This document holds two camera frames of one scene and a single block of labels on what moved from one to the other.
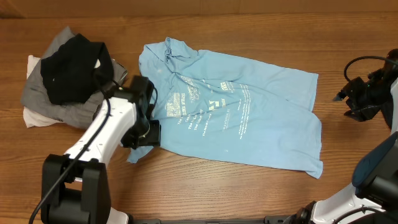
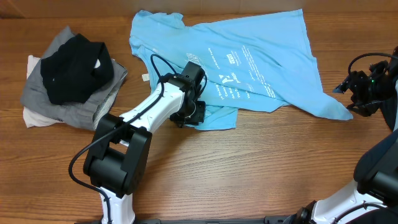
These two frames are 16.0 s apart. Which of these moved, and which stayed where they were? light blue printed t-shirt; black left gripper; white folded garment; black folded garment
Moved: black left gripper; light blue printed t-shirt
Stayed: white folded garment; black folded garment
